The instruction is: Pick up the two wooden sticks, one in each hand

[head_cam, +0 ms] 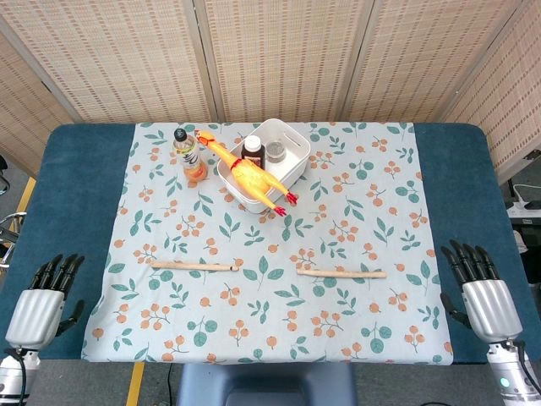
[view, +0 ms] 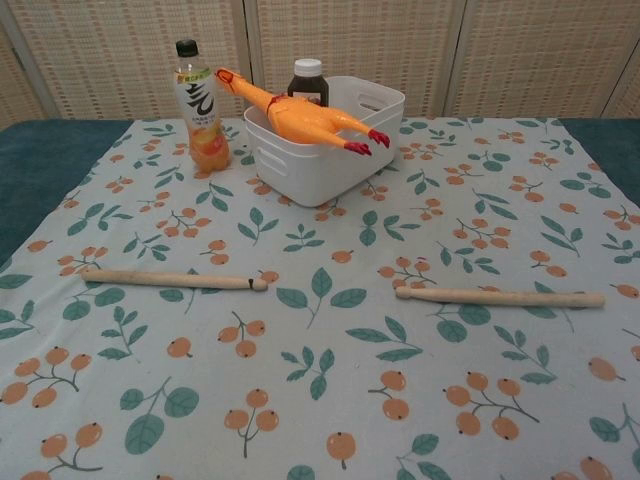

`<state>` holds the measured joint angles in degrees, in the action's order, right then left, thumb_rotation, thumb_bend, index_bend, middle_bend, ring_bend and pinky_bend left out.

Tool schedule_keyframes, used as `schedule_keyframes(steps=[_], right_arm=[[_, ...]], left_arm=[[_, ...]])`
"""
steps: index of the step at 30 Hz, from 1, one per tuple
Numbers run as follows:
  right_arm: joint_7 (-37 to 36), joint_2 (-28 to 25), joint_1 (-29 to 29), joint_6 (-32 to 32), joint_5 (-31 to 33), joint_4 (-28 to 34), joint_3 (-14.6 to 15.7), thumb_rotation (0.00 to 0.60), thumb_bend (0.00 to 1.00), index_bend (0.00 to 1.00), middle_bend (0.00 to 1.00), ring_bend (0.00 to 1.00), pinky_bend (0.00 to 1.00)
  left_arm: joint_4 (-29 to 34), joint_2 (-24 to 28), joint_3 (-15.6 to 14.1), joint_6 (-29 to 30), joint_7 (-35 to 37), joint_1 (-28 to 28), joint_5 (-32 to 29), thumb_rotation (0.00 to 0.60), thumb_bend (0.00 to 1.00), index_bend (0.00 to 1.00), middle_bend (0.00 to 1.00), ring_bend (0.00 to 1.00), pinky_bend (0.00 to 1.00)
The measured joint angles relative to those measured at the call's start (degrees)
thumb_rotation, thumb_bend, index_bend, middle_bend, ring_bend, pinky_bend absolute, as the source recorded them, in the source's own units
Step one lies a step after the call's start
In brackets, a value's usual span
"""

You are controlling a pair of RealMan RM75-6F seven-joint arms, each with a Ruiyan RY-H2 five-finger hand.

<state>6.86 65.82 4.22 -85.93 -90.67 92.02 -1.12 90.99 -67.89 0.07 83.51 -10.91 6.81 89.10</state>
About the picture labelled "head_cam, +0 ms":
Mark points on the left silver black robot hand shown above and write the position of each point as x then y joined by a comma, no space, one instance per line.
36,313

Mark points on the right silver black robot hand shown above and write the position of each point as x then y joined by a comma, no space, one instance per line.
490,304

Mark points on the wooden stick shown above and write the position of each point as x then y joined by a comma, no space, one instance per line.
338,273
190,266

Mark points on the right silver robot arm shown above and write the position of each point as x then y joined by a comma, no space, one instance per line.
509,376

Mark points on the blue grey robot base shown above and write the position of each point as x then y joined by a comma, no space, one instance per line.
266,380

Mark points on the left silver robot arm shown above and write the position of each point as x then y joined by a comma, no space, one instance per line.
10,378

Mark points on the white power strip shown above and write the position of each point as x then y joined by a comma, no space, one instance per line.
526,207

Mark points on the dark blue table cover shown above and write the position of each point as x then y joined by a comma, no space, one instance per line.
76,177

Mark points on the floral leaf fruit tablecloth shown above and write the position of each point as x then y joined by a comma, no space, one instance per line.
270,317

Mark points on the orange drink plastic bottle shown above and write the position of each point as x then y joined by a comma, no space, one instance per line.
188,152

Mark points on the white plastic storage bin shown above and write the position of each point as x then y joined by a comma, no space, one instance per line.
291,165

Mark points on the yellow rubber chicken toy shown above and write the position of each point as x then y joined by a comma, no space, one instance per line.
249,177

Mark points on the small clear jar grey lid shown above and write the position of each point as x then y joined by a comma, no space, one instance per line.
275,150

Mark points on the brown jar white cap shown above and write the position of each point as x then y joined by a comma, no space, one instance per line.
253,154

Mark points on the bamboo folding screen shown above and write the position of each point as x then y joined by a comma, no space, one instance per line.
127,59

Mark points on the chrome metal frame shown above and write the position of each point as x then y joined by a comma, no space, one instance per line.
8,234

